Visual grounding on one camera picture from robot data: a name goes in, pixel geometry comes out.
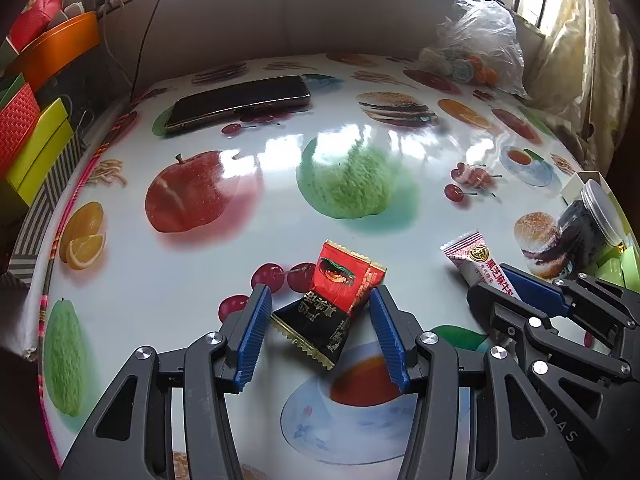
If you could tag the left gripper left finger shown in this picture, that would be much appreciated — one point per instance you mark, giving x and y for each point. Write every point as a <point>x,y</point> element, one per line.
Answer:
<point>128,433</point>

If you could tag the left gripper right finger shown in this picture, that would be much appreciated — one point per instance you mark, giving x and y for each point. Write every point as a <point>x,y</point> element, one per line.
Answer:
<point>512,434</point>

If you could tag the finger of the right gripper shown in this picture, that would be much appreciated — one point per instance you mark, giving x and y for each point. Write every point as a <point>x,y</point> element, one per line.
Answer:
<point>536,338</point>
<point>589,302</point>

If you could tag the white red snack packet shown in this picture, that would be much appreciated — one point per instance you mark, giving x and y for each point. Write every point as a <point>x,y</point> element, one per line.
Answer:
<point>472,257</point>

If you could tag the red black candy packet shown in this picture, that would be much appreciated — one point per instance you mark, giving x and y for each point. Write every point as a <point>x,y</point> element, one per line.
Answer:
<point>319,322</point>

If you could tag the green cosmetic jar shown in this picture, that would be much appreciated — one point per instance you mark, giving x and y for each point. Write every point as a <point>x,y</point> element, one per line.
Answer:
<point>622,269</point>

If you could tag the green cardboard box tray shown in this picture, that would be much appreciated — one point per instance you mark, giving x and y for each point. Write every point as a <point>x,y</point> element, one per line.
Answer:
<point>591,188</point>

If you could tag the cream patterned curtain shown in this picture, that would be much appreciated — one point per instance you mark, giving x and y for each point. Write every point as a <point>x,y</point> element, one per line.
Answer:
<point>584,80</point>

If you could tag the striped black white box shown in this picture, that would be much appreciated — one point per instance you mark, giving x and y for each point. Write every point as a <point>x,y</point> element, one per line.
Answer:
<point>26,249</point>

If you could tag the clear plastic bag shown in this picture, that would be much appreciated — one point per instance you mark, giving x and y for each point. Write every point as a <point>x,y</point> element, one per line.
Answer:
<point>478,44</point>

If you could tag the fruit print tablecloth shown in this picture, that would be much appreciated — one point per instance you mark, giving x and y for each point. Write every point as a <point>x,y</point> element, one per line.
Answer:
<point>165,234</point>

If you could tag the yellow-green box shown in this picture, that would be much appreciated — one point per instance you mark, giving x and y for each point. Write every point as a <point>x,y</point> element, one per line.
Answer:
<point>32,164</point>

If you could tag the red woven box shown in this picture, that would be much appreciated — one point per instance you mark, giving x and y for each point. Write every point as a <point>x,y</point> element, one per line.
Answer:
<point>18,120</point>

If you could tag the black smartphone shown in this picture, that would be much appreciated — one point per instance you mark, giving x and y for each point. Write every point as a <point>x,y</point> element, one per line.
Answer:
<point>260,95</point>

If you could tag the orange storage box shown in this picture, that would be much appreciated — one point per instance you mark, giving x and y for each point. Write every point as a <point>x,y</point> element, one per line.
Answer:
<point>48,54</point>

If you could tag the red paper bag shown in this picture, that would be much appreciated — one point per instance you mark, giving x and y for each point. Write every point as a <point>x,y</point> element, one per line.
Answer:
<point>33,21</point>

